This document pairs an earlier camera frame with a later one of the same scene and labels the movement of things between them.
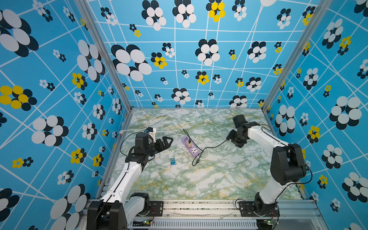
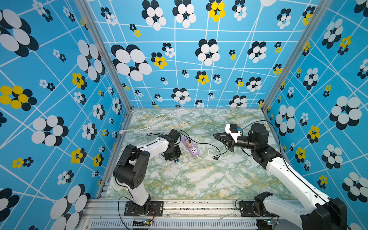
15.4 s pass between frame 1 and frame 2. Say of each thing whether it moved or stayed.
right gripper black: moved
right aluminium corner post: stayed
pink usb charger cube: stayed
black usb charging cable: moved
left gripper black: moved
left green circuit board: stayed
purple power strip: stayed
